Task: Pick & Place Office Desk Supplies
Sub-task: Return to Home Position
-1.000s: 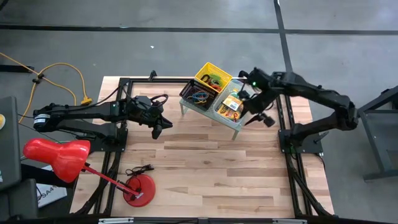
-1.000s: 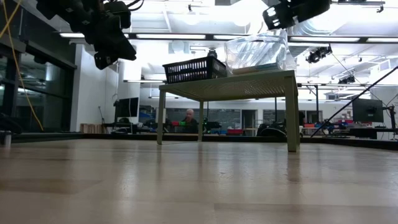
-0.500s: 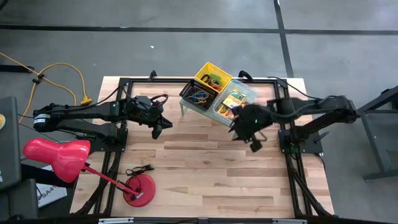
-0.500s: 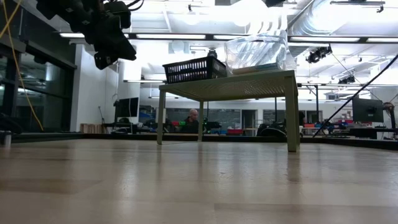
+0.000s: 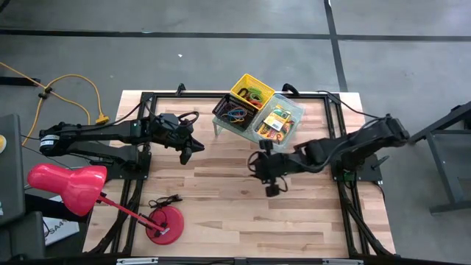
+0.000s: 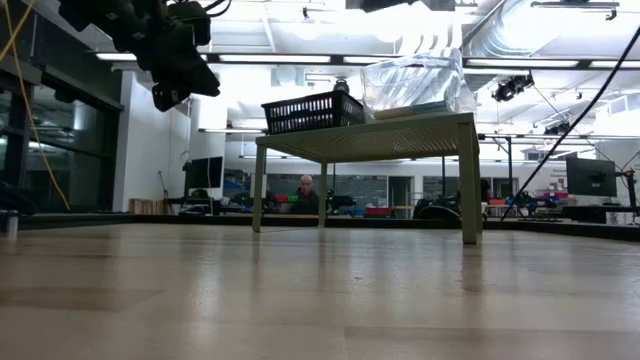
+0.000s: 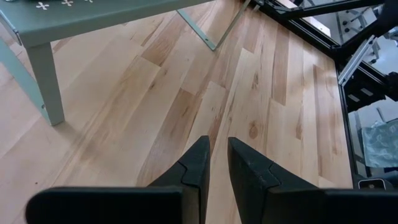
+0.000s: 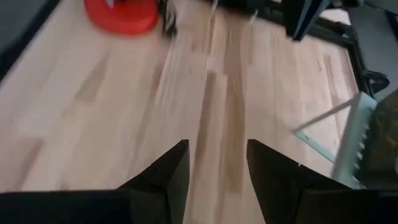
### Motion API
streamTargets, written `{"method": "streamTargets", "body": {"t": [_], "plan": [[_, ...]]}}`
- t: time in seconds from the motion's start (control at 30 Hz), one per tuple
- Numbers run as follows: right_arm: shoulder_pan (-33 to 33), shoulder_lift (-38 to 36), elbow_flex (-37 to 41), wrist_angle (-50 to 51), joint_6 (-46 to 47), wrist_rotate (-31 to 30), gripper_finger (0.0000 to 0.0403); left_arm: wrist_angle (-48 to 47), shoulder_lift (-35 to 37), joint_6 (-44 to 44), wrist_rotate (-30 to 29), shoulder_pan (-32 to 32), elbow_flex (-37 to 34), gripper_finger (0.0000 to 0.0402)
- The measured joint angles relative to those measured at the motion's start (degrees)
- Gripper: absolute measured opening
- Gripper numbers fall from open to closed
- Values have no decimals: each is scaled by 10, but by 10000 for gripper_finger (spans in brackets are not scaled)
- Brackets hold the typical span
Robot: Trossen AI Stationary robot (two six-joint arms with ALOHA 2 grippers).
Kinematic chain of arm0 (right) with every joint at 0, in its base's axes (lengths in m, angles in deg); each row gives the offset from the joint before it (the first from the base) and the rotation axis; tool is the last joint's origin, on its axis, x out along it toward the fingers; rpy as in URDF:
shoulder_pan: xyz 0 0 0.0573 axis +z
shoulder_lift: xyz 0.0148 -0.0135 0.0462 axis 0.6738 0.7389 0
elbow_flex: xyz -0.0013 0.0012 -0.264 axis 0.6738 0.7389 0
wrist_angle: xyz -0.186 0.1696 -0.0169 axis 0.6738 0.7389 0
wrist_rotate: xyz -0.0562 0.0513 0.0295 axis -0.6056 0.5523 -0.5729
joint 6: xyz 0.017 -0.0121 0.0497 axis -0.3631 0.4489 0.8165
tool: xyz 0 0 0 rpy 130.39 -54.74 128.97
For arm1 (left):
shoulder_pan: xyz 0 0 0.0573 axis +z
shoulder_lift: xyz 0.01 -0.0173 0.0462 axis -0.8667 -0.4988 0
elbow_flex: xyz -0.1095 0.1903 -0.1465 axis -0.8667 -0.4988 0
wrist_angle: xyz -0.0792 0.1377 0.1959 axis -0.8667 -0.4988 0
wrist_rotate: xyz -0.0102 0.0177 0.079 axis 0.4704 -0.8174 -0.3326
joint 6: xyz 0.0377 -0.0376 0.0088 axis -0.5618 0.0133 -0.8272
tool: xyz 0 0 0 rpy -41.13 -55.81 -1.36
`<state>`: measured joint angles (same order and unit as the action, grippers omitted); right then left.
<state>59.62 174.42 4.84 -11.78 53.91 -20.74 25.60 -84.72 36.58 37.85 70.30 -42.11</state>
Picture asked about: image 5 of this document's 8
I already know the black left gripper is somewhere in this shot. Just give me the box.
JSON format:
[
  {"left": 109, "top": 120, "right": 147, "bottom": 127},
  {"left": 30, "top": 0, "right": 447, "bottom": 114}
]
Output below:
[{"left": 148, "top": 112, "right": 206, "bottom": 166}]

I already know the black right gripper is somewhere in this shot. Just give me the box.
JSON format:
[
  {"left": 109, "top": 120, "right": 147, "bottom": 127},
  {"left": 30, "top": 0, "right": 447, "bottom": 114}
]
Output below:
[{"left": 252, "top": 139, "right": 296, "bottom": 198}]

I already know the black mesh basket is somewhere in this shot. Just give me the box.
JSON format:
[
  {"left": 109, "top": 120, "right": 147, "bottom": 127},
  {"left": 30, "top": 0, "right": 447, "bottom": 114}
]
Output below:
[{"left": 212, "top": 93, "right": 259, "bottom": 133}]

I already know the blue rubber band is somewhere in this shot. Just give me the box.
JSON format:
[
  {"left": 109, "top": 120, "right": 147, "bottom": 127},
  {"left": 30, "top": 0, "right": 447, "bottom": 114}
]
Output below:
[{"left": 226, "top": 107, "right": 247, "bottom": 122}]

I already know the clear plastic bin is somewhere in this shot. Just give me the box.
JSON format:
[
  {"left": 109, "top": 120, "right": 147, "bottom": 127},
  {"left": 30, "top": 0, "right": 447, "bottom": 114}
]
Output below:
[{"left": 251, "top": 93, "right": 306, "bottom": 154}]

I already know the yellow plastic basket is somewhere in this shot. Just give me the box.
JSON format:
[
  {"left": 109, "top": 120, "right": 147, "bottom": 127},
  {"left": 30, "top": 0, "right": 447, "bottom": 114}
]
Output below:
[{"left": 230, "top": 73, "right": 276, "bottom": 110}]

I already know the red desk lamp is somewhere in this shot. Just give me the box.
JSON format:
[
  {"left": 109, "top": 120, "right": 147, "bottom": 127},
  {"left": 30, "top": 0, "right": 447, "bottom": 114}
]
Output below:
[{"left": 26, "top": 163, "right": 185, "bottom": 247}]

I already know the green perforated metal shelf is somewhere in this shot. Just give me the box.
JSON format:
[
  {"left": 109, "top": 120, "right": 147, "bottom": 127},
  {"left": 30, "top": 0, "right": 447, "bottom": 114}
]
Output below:
[{"left": 212, "top": 80, "right": 305, "bottom": 154}]

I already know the white labelled box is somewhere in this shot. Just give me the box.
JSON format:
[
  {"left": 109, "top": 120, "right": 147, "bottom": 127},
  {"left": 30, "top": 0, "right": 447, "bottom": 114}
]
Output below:
[{"left": 42, "top": 216, "right": 80, "bottom": 247}]

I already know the dark metal side table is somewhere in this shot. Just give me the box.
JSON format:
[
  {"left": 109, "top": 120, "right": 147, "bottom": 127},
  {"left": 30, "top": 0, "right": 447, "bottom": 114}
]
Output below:
[{"left": 406, "top": 100, "right": 471, "bottom": 215}]

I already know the grey cabinet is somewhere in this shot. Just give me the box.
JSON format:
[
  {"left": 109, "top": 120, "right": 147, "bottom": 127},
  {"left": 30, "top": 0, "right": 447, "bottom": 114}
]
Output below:
[{"left": 0, "top": 113, "right": 26, "bottom": 226}]

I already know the black floor bar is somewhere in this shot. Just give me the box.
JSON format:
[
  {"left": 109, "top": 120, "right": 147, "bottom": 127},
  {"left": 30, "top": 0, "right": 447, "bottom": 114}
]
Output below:
[{"left": 0, "top": 76, "right": 42, "bottom": 88}]

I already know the grey box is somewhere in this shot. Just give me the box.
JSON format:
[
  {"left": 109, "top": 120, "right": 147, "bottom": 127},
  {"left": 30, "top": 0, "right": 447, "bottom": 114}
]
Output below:
[{"left": 0, "top": 211, "right": 47, "bottom": 261}]

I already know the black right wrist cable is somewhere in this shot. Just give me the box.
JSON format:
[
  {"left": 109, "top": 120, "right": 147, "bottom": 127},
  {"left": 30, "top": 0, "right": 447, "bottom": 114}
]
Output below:
[{"left": 247, "top": 150, "right": 259, "bottom": 174}]

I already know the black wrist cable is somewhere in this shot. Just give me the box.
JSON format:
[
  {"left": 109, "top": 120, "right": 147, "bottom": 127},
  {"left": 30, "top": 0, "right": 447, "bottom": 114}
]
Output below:
[
  {"left": 110, "top": 101, "right": 202, "bottom": 129},
  {"left": 247, "top": 150, "right": 259, "bottom": 174}
]

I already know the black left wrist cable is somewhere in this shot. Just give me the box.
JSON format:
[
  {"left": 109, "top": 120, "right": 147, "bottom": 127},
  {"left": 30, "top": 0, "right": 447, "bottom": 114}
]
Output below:
[{"left": 110, "top": 101, "right": 202, "bottom": 129}]

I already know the black aluminium table frame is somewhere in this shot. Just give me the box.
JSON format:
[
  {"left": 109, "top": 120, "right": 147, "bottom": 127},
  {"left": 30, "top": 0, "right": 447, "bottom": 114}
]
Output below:
[{"left": 83, "top": 90, "right": 397, "bottom": 258}]

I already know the black lamp power cord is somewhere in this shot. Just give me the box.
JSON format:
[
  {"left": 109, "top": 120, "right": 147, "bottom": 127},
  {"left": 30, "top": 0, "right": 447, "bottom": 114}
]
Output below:
[{"left": 148, "top": 194, "right": 184, "bottom": 233}]

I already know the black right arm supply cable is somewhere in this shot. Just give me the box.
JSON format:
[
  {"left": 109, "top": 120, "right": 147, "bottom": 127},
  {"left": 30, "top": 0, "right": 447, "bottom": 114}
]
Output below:
[{"left": 317, "top": 90, "right": 380, "bottom": 120}]

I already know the silver metal bracket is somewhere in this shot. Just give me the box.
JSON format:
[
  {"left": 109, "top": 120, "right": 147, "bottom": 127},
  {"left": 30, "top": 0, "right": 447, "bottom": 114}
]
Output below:
[
  {"left": 322, "top": 258, "right": 364, "bottom": 265},
  {"left": 116, "top": 257, "right": 160, "bottom": 265}
]

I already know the yellow extension cord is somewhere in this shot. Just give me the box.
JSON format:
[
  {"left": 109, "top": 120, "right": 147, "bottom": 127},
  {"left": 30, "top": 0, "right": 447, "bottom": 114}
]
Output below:
[{"left": 0, "top": 61, "right": 110, "bottom": 146}]

